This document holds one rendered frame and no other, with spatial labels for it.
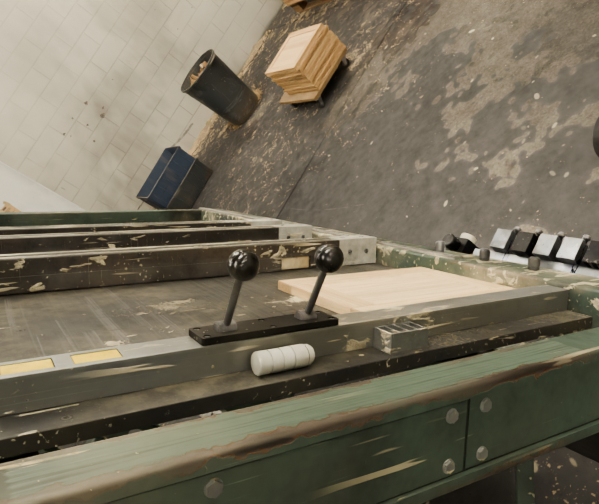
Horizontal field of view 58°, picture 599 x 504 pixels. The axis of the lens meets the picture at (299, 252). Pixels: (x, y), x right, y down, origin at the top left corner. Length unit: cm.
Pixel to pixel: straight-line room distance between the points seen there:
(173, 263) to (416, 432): 81
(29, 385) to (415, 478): 39
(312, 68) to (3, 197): 261
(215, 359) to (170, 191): 480
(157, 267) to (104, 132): 518
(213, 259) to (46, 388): 70
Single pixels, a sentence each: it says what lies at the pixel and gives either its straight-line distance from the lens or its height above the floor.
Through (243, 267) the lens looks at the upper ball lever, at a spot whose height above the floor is 154.
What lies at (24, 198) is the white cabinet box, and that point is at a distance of 487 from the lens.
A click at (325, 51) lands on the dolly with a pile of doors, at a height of 26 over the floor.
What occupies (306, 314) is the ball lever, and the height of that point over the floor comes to 139.
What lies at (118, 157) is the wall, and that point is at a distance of 638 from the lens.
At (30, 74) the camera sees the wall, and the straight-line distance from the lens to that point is 629.
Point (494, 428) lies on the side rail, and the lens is 62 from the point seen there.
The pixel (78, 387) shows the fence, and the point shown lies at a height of 162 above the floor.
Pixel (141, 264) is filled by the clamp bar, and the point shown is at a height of 145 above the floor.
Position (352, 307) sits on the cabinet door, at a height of 123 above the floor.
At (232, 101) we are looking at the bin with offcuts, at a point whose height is 24.
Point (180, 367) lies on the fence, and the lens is 66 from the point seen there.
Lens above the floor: 182
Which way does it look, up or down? 31 degrees down
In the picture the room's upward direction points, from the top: 56 degrees counter-clockwise
